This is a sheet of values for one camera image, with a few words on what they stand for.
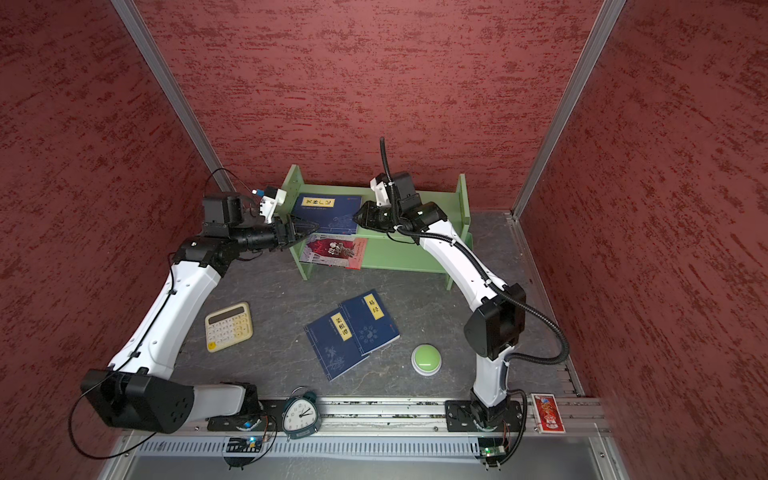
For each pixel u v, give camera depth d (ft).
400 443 2.33
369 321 2.95
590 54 2.55
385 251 3.02
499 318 1.51
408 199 1.99
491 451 2.30
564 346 1.37
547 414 2.42
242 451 2.38
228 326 2.87
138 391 1.25
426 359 2.68
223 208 1.77
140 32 2.43
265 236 2.04
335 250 3.02
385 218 2.23
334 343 2.79
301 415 2.33
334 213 2.62
